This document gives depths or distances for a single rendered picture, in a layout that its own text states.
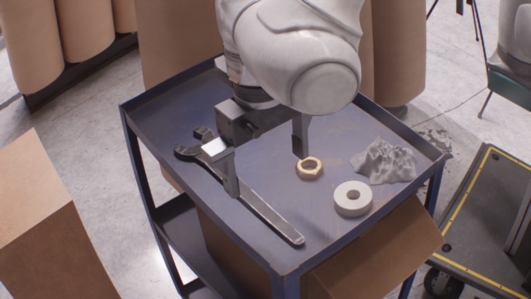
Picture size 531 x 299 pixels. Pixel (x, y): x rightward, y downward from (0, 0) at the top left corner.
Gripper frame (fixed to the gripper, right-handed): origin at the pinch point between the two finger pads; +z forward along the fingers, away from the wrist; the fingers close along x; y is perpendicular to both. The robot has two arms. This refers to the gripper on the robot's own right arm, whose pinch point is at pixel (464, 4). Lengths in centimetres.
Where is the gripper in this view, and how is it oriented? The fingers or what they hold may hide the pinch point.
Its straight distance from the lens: 167.0
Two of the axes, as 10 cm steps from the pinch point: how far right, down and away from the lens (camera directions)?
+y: 7.7, 3.9, -5.1
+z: 0.6, 7.5, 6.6
